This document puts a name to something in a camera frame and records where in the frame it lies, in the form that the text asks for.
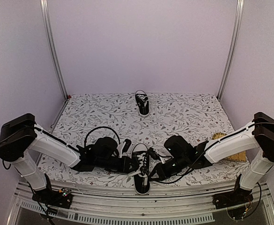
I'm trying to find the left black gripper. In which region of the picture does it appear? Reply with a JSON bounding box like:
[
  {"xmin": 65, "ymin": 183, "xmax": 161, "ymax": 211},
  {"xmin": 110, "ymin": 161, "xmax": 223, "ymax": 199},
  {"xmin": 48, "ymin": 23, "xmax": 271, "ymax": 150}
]
[{"xmin": 96, "ymin": 156, "xmax": 140, "ymax": 174}]

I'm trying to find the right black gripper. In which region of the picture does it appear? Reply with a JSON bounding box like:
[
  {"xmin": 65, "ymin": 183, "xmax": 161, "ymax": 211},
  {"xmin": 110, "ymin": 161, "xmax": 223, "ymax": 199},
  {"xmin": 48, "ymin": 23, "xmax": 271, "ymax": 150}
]
[{"xmin": 148, "ymin": 155, "xmax": 188, "ymax": 182}]

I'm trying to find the black canvas sneaker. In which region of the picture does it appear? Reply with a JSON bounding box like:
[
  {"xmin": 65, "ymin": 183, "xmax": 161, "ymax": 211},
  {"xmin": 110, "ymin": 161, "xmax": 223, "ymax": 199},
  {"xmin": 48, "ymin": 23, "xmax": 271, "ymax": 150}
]
[
  {"xmin": 134, "ymin": 90, "xmax": 149, "ymax": 116},
  {"xmin": 131, "ymin": 143, "xmax": 150, "ymax": 195}
]

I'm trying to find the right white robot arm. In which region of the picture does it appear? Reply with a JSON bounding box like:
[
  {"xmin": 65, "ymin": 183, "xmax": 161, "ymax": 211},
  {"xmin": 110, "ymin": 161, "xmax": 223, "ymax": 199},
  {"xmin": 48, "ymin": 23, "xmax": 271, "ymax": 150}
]
[{"xmin": 149, "ymin": 112, "xmax": 274, "ymax": 204}]

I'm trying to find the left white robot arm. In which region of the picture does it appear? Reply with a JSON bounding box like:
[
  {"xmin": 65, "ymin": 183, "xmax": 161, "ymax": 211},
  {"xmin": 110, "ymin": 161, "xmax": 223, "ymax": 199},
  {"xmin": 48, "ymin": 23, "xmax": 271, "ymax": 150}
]
[{"xmin": 0, "ymin": 113, "xmax": 139, "ymax": 203}]

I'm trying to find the floral patterned table mat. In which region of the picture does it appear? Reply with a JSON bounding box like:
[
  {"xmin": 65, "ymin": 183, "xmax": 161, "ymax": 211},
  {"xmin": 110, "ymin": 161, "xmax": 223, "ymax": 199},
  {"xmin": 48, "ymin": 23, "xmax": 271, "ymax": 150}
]
[{"xmin": 38, "ymin": 93, "xmax": 249, "ymax": 190}]

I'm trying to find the woven bamboo tray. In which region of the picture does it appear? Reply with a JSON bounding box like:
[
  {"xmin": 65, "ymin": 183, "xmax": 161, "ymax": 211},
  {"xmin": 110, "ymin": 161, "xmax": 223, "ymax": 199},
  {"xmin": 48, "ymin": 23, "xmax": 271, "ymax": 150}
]
[{"xmin": 212, "ymin": 132, "xmax": 246, "ymax": 162}]

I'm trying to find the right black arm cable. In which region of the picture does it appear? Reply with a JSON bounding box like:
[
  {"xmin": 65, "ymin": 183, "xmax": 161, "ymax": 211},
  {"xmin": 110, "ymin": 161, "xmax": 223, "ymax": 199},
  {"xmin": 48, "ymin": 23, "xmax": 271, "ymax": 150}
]
[{"xmin": 142, "ymin": 150, "xmax": 207, "ymax": 185}]

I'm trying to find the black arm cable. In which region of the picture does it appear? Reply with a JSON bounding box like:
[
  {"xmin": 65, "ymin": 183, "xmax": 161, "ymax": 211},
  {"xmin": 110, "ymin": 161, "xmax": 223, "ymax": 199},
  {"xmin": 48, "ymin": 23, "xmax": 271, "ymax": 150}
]
[
  {"xmin": 142, "ymin": 150, "xmax": 207, "ymax": 185},
  {"xmin": 84, "ymin": 126, "xmax": 122, "ymax": 148}
]

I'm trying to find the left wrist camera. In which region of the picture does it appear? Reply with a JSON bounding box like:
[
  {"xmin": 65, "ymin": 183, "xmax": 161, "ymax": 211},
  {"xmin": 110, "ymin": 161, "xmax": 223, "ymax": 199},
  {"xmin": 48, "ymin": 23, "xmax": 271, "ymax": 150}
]
[{"xmin": 117, "ymin": 139, "xmax": 132, "ymax": 158}]

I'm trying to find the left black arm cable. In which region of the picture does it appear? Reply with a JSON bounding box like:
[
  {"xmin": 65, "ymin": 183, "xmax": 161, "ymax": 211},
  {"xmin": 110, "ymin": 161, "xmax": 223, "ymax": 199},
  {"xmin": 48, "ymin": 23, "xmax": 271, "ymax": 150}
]
[{"xmin": 84, "ymin": 126, "xmax": 122, "ymax": 148}]

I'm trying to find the front aluminium rail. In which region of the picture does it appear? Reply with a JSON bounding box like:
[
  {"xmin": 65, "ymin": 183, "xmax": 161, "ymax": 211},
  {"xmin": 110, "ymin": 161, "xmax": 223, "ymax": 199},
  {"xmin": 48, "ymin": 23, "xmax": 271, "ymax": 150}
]
[{"xmin": 10, "ymin": 180, "xmax": 274, "ymax": 225}]

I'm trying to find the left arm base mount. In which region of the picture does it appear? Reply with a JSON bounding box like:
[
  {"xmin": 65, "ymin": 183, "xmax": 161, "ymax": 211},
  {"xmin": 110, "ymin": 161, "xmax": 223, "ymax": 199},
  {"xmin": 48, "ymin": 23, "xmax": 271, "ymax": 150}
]
[{"xmin": 32, "ymin": 174, "xmax": 73, "ymax": 209}]

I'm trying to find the left aluminium frame post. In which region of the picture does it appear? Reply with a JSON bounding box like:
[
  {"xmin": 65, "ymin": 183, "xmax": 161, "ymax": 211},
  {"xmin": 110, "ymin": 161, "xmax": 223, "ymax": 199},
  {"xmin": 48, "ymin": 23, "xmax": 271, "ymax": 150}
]
[{"xmin": 40, "ymin": 0, "xmax": 68, "ymax": 101}]

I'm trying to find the aluminium frame post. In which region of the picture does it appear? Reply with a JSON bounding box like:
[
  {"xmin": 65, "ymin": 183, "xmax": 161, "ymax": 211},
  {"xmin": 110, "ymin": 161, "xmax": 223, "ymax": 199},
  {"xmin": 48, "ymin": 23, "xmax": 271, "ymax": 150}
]
[
  {"xmin": 217, "ymin": 0, "xmax": 244, "ymax": 102},
  {"xmin": 40, "ymin": 0, "xmax": 68, "ymax": 101}
]

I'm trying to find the right aluminium frame post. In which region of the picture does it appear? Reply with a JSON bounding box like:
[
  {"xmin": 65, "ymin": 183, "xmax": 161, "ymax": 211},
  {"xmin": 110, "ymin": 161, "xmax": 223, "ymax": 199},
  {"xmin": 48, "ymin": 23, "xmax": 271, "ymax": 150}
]
[{"xmin": 217, "ymin": 0, "xmax": 244, "ymax": 102}]

